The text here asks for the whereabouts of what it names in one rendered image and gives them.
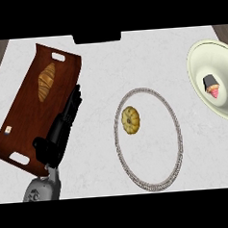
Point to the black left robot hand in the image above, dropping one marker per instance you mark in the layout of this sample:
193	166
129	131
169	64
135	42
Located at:
60	129

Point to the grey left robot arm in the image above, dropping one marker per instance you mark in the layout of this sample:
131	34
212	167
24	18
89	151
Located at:
42	188

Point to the yellow cupcake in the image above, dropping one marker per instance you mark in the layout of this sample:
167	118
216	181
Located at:
131	120

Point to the pale green bowl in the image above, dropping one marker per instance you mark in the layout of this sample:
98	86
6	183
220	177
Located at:
212	64

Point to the brown wooden tray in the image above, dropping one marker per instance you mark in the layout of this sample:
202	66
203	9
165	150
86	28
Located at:
28	105

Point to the golden croissant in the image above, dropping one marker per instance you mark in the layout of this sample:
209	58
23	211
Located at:
46	82

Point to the small white packet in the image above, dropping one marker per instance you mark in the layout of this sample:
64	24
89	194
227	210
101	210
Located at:
7	129

